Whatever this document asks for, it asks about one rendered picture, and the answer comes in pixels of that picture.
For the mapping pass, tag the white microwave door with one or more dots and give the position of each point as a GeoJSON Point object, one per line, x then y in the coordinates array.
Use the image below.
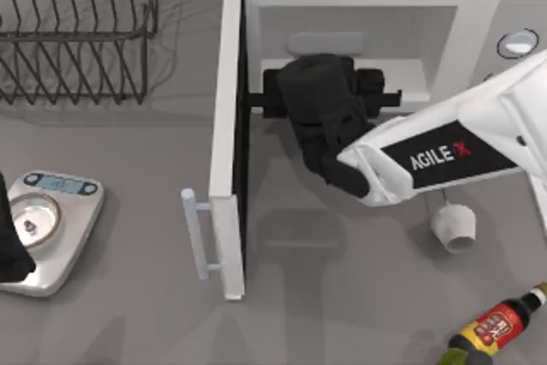
{"type": "Point", "coordinates": [225, 138]}

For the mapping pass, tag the pale microwave oven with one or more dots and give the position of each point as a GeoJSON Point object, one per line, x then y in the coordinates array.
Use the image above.
{"type": "Point", "coordinates": [367, 1]}

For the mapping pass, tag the round microwave knob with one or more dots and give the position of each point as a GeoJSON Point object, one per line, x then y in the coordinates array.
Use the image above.
{"type": "Point", "coordinates": [517, 42]}

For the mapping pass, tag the white cup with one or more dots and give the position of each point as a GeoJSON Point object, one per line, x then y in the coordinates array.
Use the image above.
{"type": "Point", "coordinates": [455, 224]}

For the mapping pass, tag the silver kitchen scale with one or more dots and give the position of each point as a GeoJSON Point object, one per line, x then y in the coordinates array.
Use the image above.
{"type": "Point", "coordinates": [72, 228]}

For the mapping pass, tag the dark bottle with red label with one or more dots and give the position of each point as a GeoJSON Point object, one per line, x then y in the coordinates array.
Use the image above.
{"type": "Point", "coordinates": [500, 324]}

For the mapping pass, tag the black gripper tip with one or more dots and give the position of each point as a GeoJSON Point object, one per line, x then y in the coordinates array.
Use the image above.
{"type": "Point", "coordinates": [10, 237]}

